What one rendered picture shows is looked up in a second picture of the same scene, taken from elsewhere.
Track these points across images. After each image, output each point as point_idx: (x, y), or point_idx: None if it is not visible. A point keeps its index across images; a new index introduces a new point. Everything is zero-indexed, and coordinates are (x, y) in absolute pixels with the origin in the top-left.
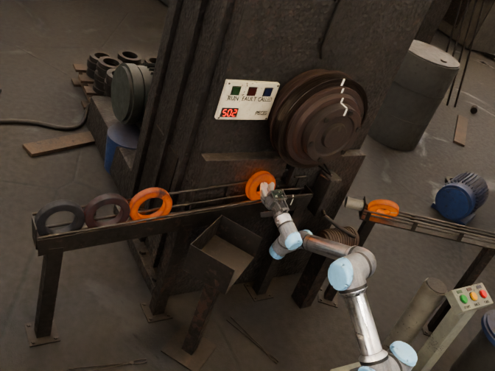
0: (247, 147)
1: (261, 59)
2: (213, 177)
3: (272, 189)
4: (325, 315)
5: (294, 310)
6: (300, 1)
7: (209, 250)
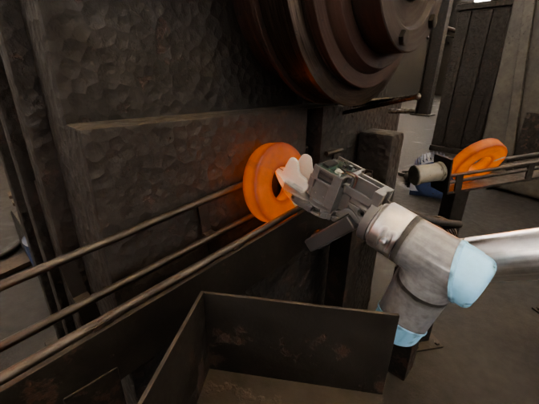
0: (210, 96)
1: None
2: (142, 187)
3: (312, 171)
4: (441, 371)
5: (399, 389)
6: None
7: None
